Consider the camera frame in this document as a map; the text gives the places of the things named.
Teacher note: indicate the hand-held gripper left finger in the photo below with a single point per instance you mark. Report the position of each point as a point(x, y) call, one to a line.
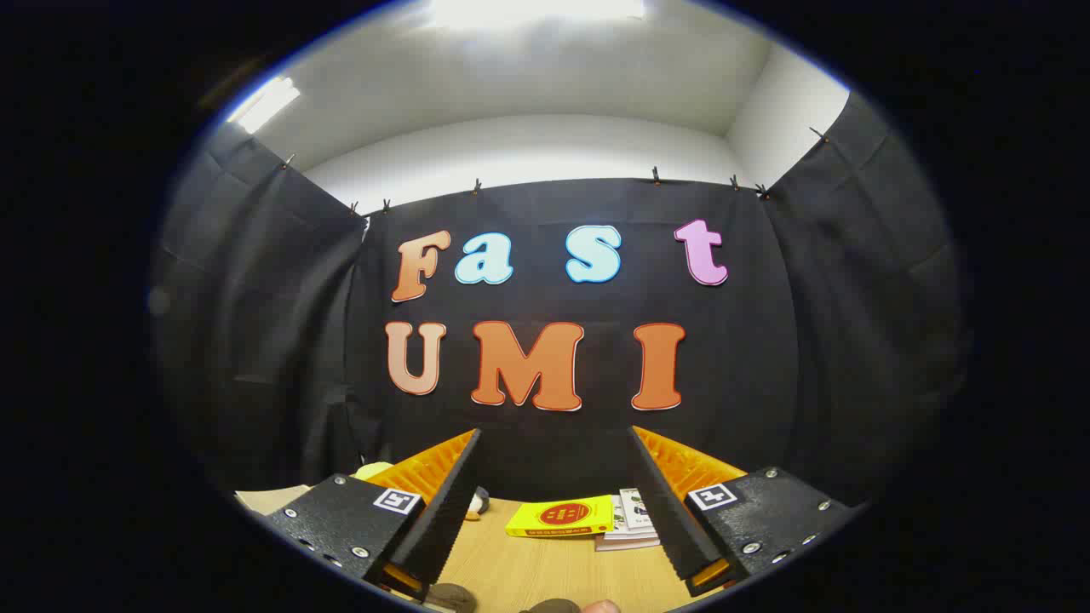
point(451, 511)

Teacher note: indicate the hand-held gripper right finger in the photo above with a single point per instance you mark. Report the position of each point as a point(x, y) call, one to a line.
point(664, 511)

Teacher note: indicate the penguin plush toy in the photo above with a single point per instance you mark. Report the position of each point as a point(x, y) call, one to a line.
point(478, 502)

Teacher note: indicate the white illustrated book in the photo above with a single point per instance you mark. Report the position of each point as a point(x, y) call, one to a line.
point(634, 509)

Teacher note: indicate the yellow plush ball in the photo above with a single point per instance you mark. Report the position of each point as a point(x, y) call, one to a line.
point(373, 470)

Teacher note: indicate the yellow book with red circle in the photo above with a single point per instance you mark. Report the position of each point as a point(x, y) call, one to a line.
point(558, 516)

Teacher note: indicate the black backdrop cloth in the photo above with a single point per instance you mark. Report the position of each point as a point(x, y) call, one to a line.
point(749, 383)

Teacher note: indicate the ceiling strip light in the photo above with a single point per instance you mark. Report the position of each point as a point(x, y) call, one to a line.
point(264, 104)

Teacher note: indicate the ceiling panel light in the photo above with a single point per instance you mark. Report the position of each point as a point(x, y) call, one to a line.
point(536, 10)

